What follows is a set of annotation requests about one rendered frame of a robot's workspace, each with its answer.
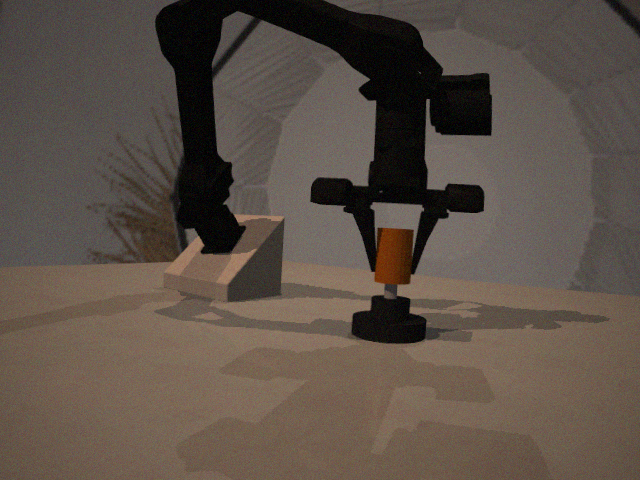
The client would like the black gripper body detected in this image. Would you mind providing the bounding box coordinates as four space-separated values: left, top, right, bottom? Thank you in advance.
310 129 485 213

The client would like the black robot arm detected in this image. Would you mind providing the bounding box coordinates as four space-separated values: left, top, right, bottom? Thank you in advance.
155 0 492 254

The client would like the orange knob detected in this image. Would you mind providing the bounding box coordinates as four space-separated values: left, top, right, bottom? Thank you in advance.
375 228 414 285

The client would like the black round pedestal with silver shaft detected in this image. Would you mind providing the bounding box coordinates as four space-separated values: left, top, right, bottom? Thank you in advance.
352 284 427 344

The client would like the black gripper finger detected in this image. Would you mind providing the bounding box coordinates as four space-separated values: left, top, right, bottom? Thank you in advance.
344 207 376 272
411 211 449 274

